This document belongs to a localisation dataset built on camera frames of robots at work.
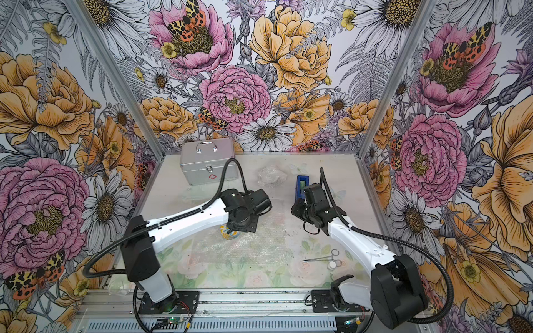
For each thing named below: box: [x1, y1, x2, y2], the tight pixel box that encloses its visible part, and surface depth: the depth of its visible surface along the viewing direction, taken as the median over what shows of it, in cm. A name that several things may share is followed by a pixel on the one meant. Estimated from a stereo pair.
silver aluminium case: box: [179, 137, 239, 187], surface depth 103 cm
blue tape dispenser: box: [295, 174, 310, 200], surface depth 101 cm
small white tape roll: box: [326, 260, 337, 271], surface depth 81 cm
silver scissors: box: [300, 249, 343, 267], surface depth 87 cm
